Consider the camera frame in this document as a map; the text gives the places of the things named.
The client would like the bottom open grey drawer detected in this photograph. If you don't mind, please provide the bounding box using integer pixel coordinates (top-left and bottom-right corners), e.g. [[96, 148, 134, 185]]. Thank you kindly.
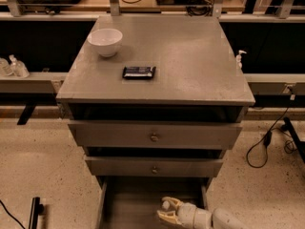
[[96, 177, 207, 229]]

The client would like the grey drawer cabinet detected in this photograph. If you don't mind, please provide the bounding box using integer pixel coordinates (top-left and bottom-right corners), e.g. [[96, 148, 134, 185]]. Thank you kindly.
[[55, 14, 256, 229]]

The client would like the clear plastic water bottle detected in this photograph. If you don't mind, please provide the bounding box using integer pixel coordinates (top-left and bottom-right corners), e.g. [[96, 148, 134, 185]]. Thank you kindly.
[[162, 201, 171, 211]]

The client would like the white pump dispenser bottle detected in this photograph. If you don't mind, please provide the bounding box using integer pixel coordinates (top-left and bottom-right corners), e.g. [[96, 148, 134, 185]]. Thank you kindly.
[[235, 50, 247, 69]]

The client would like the middle grey drawer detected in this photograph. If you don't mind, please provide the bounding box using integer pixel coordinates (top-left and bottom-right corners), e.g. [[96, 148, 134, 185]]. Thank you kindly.
[[85, 156, 223, 177]]

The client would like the top grey drawer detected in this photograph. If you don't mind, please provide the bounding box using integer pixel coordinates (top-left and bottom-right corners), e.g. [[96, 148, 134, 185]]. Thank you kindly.
[[69, 120, 242, 150]]

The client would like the white ceramic bowl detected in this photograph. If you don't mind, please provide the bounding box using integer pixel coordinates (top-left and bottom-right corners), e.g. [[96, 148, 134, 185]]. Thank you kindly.
[[87, 29, 123, 57]]

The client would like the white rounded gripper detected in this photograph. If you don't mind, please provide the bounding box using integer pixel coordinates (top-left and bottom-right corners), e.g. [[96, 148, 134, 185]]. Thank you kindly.
[[157, 197, 212, 229]]

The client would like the black stand foot left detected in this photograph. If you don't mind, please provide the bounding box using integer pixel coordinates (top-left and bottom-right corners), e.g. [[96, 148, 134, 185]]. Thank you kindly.
[[28, 197, 44, 229]]

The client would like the black table leg right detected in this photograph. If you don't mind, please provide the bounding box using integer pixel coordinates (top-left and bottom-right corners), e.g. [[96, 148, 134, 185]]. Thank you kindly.
[[284, 117, 305, 163]]

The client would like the black floor power cable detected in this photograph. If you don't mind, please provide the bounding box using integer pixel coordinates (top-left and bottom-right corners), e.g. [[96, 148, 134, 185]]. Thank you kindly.
[[246, 94, 297, 169]]

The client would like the clear sanitizer bottle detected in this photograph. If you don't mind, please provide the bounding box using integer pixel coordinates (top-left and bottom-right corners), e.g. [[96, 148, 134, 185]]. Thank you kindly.
[[9, 54, 30, 78]]

